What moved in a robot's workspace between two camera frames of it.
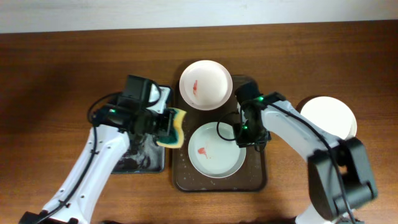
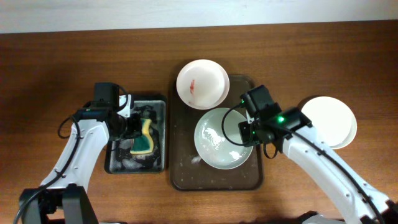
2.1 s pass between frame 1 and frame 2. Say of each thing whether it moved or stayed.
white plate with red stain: stayed
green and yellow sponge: moved
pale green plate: moved
